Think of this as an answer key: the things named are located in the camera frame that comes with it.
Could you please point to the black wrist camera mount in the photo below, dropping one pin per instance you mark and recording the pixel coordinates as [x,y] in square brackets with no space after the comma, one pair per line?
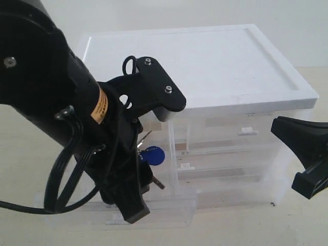
[150,88]

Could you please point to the white plastic drawer cabinet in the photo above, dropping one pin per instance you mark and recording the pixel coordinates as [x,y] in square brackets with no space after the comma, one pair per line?
[224,70]

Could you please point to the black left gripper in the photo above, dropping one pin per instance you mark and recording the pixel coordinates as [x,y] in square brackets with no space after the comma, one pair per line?
[127,176]

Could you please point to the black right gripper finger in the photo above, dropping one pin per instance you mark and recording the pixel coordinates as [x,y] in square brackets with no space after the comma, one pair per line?
[308,141]

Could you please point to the clear drawer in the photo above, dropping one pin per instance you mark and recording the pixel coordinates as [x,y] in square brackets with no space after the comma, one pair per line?
[200,135]
[168,209]

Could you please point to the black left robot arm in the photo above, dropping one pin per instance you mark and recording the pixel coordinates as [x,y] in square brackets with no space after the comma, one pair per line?
[45,82]

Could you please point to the dark screwdriver bits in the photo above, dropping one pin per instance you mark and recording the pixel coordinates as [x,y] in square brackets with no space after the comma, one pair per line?
[153,155]

